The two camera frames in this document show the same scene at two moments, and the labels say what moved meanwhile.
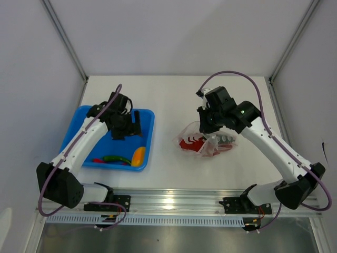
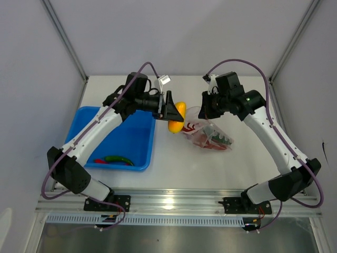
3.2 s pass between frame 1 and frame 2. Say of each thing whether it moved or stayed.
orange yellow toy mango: moved
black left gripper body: moved
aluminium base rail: stayed
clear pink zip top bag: moved
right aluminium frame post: stayed
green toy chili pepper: stayed
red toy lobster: moved
